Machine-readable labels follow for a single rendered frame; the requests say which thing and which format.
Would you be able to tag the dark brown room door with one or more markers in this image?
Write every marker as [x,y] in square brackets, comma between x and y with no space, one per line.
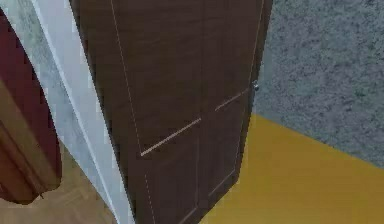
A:
[180,100]

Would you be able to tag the dark red brown cabinet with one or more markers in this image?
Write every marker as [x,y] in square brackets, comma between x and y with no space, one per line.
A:
[23,140]

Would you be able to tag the small grey door knob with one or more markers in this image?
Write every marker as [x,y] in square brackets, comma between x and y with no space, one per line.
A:
[256,86]

